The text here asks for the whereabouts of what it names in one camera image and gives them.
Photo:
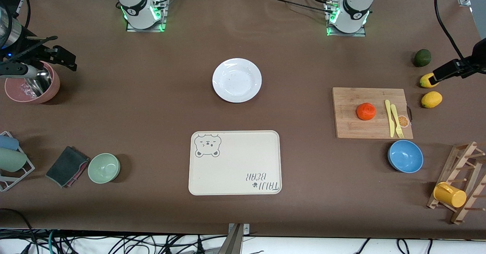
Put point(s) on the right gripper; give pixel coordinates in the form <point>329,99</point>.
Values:
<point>35,51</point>

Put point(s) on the orange fruit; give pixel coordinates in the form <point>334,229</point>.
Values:
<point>366,111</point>

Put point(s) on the white round plate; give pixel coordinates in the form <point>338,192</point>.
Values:
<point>237,80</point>

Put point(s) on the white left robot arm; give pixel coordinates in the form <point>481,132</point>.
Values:
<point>355,7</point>

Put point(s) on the metal scoop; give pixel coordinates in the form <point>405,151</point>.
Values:
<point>41,83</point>

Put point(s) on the yellow lemon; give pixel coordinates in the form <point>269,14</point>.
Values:
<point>431,99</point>
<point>426,81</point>

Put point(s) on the pink bowl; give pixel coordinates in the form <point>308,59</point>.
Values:
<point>54,87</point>

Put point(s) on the clear crumpled plastic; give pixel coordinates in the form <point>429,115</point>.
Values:
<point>24,90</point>

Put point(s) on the green avocado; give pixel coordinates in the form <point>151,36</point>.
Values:
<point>422,58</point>

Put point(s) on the orange slice decoration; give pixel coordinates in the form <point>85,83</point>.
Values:
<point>404,122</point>

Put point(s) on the yellow plastic fork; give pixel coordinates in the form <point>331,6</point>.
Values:
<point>395,115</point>

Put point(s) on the yellow plastic knife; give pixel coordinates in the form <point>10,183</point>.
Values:
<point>390,121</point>

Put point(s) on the light blue cup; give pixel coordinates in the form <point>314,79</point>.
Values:
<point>8,143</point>

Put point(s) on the blue bowl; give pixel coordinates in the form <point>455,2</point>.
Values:
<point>405,156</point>

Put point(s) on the pale green cup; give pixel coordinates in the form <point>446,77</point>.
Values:
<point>11,160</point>

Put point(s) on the dark grey folded cloth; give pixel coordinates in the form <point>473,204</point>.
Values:
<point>66,164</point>

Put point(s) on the wooden peg rack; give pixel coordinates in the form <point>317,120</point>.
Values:
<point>471,182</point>

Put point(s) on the bamboo cutting board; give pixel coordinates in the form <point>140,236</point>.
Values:
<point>349,121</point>

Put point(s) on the pale green bowl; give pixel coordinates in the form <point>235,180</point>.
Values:
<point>104,168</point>

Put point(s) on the yellow mug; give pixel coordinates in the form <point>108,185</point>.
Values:
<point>450,195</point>

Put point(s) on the cream tray with bear print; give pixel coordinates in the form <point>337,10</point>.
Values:
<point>235,163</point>

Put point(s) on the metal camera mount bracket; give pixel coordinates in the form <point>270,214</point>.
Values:
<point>235,240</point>

